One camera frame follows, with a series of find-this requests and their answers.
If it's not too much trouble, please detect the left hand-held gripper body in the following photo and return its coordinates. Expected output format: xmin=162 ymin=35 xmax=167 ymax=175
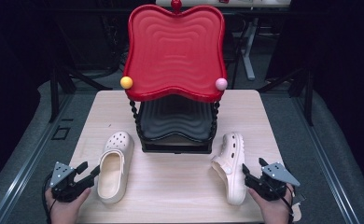
xmin=49 ymin=161 xmax=94 ymax=203

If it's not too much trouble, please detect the metal table clamp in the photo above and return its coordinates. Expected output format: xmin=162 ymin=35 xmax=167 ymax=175
xmin=293 ymin=191 xmax=307 ymax=205

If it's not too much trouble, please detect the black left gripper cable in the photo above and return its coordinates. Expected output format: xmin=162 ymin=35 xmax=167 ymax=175
xmin=41 ymin=173 xmax=57 ymax=224

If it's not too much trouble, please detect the cream clog shoe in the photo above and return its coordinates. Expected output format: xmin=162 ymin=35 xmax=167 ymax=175
xmin=210 ymin=132 xmax=247 ymax=206
xmin=96 ymin=131 xmax=135 ymax=204

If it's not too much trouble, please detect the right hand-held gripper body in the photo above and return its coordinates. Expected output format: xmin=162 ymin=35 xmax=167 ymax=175
xmin=245 ymin=161 xmax=301 ymax=202

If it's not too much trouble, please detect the aluminium floor rail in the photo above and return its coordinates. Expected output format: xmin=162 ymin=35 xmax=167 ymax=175
xmin=291 ymin=92 xmax=362 ymax=224
xmin=0 ymin=92 xmax=76 ymax=224

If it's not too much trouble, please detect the person's left hand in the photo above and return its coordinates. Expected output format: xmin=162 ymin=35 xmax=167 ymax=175
xmin=45 ymin=187 xmax=92 ymax=224

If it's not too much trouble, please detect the person's right hand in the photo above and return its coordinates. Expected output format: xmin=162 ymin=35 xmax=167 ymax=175
xmin=248 ymin=183 xmax=296 ymax=224

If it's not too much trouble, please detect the red and black tiered rack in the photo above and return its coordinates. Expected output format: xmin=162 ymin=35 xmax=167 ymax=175
xmin=119 ymin=0 xmax=229 ymax=155

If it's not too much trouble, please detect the black metal stand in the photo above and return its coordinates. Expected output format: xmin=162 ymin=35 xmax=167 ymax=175
xmin=257 ymin=65 xmax=315 ymax=127
xmin=49 ymin=65 xmax=113 ymax=124

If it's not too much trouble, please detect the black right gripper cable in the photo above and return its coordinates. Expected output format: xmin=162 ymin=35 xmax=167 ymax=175
xmin=274 ymin=185 xmax=296 ymax=224

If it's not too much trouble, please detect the black tape square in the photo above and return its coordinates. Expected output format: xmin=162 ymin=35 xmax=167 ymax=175
xmin=50 ymin=125 xmax=72 ymax=141

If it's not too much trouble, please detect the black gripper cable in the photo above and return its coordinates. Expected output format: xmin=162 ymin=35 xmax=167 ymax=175
xmin=41 ymin=173 xmax=57 ymax=224
xmin=274 ymin=185 xmax=296 ymax=224

